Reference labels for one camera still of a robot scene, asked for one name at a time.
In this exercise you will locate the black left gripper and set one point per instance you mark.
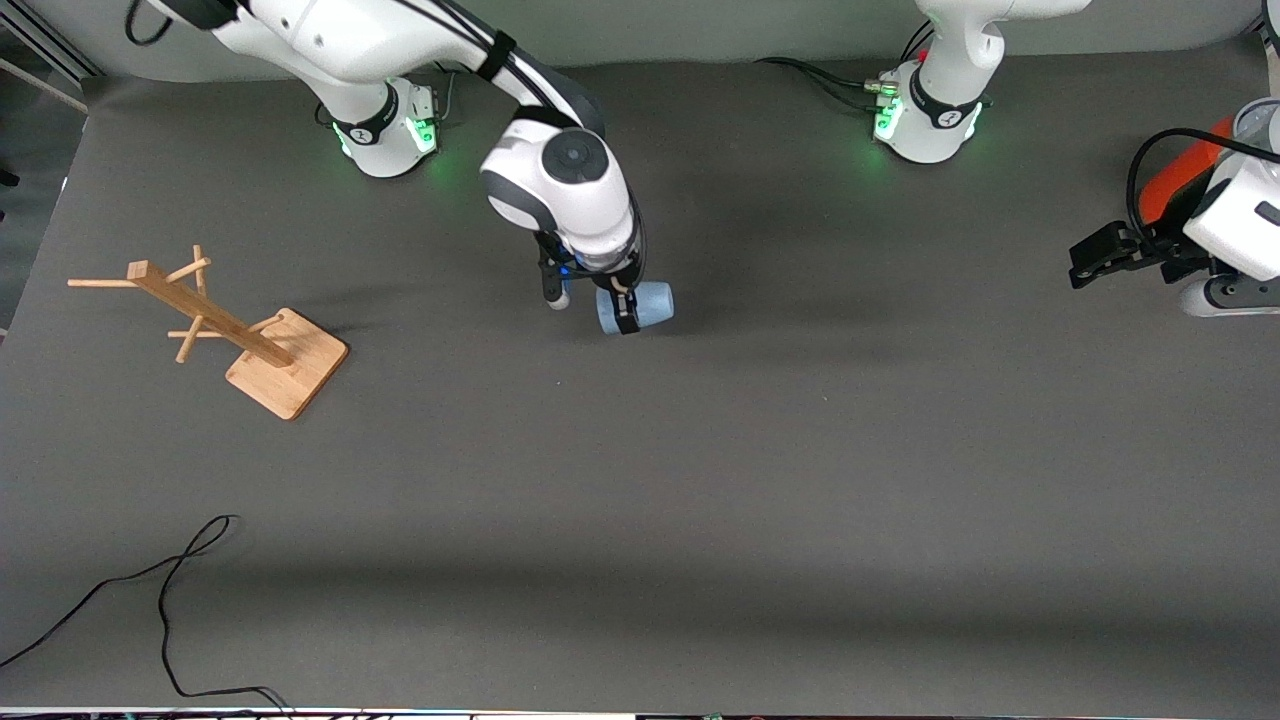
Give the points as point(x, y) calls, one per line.
point(1160, 247)

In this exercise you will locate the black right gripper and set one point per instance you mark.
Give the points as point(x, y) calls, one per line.
point(619, 283)

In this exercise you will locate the light blue cup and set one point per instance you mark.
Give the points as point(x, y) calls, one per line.
point(655, 305)

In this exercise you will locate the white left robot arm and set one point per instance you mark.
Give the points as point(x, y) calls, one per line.
point(945, 90)

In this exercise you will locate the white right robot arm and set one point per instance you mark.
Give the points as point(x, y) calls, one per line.
point(400, 50)

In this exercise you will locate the wooden cup rack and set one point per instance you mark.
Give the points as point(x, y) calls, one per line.
point(285, 365)

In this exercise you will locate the orange can with grey lid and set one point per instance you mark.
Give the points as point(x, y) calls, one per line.
point(1175, 185)

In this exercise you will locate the grey metal frame rail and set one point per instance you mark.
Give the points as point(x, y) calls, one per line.
point(50, 55)

